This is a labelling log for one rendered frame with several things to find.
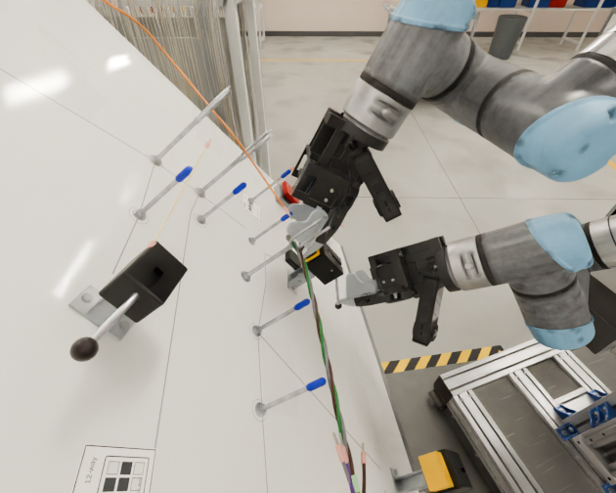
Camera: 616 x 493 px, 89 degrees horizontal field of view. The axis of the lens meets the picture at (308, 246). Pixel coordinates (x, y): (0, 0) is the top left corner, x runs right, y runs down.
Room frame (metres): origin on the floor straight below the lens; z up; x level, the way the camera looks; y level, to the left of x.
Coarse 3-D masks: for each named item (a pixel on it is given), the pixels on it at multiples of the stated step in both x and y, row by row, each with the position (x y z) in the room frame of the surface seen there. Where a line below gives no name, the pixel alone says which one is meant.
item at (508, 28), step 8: (504, 16) 6.61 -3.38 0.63; (512, 16) 6.61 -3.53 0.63; (520, 16) 6.61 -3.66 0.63; (504, 24) 6.48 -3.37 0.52; (512, 24) 6.40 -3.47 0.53; (520, 24) 6.40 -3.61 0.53; (496, 32) 6.58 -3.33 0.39; (504, 32) 6.45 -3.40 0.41; (512, 32) 6.40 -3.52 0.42; (520, 32) 6.45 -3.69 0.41; (496, 40) 6.53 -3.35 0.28; (504, 40) 6.43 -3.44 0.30; (512, 40) 6.41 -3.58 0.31; (496, 48) 6.49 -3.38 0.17; (504, 48) 6.42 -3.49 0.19; (512, 48) 6.45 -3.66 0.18; (496, 56) 6.46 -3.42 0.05; (504, 56) 6.42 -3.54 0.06
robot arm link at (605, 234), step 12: (612, 216) 0.35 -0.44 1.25; (588, 228) 0.35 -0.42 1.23; (600, 228) 0.34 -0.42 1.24; (612, 228) 0.33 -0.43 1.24; (588, 240) 0.33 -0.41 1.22; (600, 240) 0.32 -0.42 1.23; (612, 240) 0.32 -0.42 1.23; (600, 252) 0.31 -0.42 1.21; (612, 252) 0.31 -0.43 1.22; (600, 264) 0.31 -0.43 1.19; (612, 264) 0.30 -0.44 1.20
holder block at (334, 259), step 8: (320, 248) 0.36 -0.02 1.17; (328, 248) 0.37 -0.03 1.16; (320, 256) 0.34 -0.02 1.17; (328, 256) 0.34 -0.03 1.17; (336, 256) 0.37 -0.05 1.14; (312, 264) 0.34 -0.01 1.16; (320, 264) 0.34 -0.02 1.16; (328, 264) 0.34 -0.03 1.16; (336, 264) 0.35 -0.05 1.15; (312, 272) 0.34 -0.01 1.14; (320, 272) 0.34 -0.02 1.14; (328, 272) 0.34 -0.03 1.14; (336, 272) 0.34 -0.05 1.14; (320, 280) 0.33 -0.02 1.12; (328, 280) 0.34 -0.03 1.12
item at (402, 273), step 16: (432, 240) 0.34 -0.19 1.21; (384, 256) 0.35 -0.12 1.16; (400, 256) 0.35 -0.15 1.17; (416, 256) 0.33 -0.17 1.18; (432, 256) 0.32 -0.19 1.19; (384, 272) 0.33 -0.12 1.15; (400, 272) 0.32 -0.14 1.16; (416, 272) 0.32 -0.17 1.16; (432, 272) 0.31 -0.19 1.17; (448, 272) 0.29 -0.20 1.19; (384, 288) 0.31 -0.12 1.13; (400, 288) 0.30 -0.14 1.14; (416, 288) 0.31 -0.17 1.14; (448, 288) 0.28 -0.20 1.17
